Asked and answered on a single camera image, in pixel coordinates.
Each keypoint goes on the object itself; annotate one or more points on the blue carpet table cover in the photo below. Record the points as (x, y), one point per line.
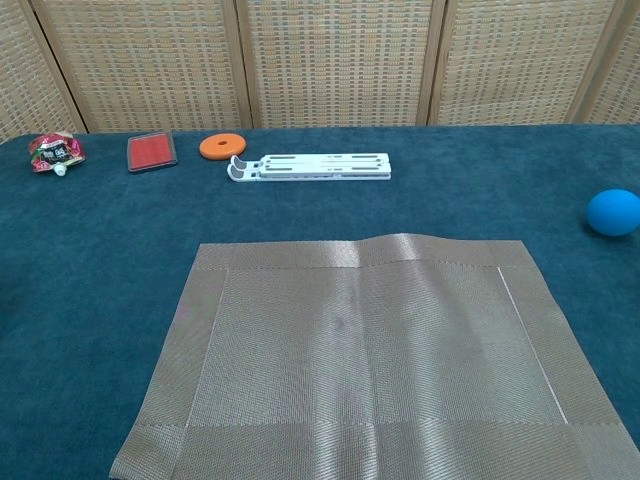
(75, 300)

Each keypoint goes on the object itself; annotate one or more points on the red crumpled spout pouch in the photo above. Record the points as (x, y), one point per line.
(55, 152)

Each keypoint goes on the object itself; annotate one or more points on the white folding laptop stand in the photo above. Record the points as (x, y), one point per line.
(310, 167)

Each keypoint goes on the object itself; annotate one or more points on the red ink pad case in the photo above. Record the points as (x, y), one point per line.
(151, 151)

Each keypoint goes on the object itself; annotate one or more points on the woven bamboo screen panel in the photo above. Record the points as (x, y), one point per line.
(335, 60)
(510, 60)
(625, 75)
(20, 90)
(150, 65)

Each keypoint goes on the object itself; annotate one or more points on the blue ball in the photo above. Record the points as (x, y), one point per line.
(615, 212)

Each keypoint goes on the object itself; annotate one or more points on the brown woven placemat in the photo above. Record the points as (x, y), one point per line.
(375, 350)

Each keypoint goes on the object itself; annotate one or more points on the orange foam disc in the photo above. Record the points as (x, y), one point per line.
(212, 148)

